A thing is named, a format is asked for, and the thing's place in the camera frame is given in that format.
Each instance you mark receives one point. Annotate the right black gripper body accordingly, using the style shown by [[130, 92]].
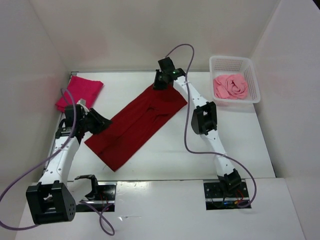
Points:
[[164, 72]]

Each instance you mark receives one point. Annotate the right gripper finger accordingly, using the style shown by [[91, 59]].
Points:
[[158, 78], [161, 85]]

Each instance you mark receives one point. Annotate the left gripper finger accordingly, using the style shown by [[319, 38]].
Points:
[[97, 120], [96, 128]]

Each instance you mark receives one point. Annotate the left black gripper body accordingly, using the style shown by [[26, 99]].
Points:
[[88, 121]]

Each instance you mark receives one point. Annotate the dark red t shirt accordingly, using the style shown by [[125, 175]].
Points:
[[134, 125]]

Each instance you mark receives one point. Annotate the magenta t shirt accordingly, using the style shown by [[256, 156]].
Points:
[[80, 88]]

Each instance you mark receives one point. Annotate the light pink t shirt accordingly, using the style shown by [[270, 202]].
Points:
[[230, 87]]

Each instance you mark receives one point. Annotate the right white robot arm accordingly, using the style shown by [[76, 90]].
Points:
[[204, 122]]

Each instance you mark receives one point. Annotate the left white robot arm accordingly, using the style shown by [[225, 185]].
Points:
[[52, 200]]

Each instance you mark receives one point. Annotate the white plastic basket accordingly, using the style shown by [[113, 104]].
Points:
[[220, 65]]

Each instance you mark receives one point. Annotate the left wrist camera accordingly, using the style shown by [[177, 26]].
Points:
[[82, 102]]

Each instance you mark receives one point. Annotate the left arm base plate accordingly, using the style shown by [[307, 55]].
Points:
[[105, 196]]

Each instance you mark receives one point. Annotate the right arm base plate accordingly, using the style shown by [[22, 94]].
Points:
[[217, 199]]

